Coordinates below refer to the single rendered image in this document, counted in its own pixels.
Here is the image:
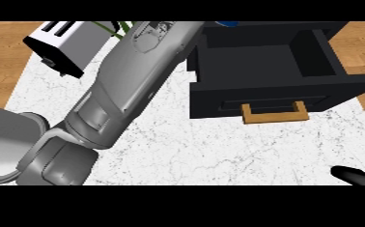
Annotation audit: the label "blue can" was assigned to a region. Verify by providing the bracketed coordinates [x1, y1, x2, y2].
[215, 20, 241, 28]

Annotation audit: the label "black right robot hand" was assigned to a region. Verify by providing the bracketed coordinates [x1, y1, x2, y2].
[330, 165, 365, 186]

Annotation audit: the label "white and black toaster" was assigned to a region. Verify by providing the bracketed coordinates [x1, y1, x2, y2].
[21, 20, 120, 79]

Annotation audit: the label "black cabinet body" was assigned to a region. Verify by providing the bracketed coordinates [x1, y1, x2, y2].
[185, 20, 351, 72]

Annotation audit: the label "wooden drawer handle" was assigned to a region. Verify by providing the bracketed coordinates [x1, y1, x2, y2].
[240, 100, 311, 125]

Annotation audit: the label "black open drawer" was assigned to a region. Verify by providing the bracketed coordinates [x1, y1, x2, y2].
[188, 29, 365, 120]

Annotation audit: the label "green plant leaves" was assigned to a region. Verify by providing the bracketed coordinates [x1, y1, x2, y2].
[92, 20, 139, 41]

